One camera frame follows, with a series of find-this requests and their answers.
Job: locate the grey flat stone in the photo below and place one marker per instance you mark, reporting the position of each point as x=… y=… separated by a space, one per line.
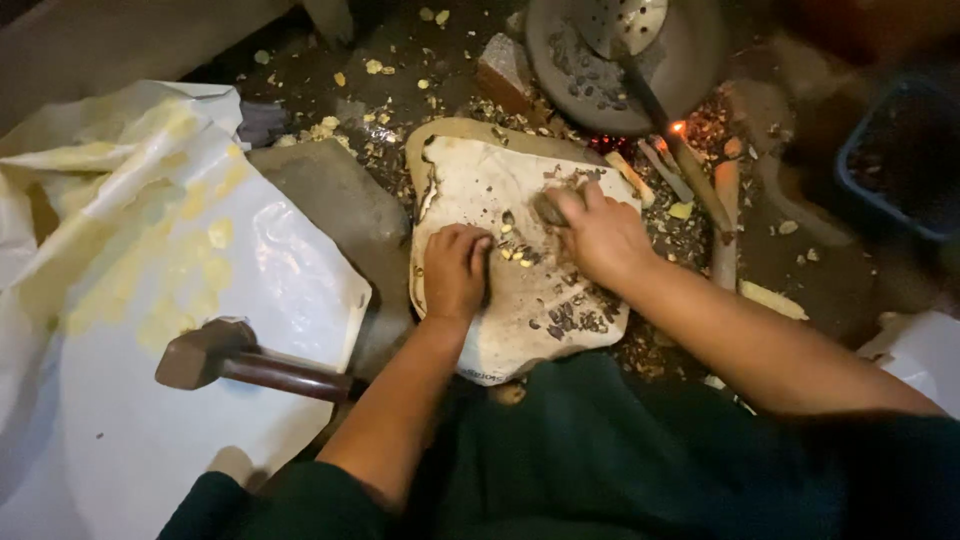
x=337 y=217

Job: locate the heap of yellow nut kernels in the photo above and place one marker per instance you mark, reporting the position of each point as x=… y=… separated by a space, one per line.
x=180 y=255

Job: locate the person's dark green clothing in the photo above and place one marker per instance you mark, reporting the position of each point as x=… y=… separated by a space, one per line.
x=600 y=465

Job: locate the person's right hand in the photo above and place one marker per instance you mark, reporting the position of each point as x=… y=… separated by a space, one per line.
x=600 y=232

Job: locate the pale wood splinter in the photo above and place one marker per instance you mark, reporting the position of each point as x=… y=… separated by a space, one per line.
x=772 y=300

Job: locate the person's left hand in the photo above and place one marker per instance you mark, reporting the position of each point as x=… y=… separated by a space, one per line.
x=452 y=274

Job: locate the dirty white cloth sack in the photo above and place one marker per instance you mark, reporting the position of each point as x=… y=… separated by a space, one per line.
x=517 y=262

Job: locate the large white plastic sheet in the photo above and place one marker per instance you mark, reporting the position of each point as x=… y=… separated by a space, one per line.
x=150 y=315

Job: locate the small dark pounding stone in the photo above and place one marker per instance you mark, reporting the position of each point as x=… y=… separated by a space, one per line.
x=550 y=210

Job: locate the white plastic bag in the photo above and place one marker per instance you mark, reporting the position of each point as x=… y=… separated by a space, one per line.
x=919 y=360

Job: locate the scattered nut shell debris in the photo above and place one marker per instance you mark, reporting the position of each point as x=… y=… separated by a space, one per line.
x=675 y=225

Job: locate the perforated metal ladle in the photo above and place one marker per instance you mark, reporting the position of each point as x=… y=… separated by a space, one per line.
x=637 y=45

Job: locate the pile of roasted dark seeds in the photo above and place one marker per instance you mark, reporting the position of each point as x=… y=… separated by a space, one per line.
x=574 y=315

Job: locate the red brick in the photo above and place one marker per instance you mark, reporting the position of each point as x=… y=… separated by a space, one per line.
x=504 y=75

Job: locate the round metal roasting pan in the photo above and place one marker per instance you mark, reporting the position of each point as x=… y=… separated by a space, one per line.
x=660 y=82

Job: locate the blue plastic crate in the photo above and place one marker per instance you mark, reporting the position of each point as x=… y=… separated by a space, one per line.
x=900 y=157

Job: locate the wooden mallet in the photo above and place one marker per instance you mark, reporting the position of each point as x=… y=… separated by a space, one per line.
x=247 y=364

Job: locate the burning firewood stick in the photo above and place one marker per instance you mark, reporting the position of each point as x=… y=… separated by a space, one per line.
x=724 y=217

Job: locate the person's left fingers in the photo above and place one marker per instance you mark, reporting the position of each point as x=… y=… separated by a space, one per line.
x=469 y=240

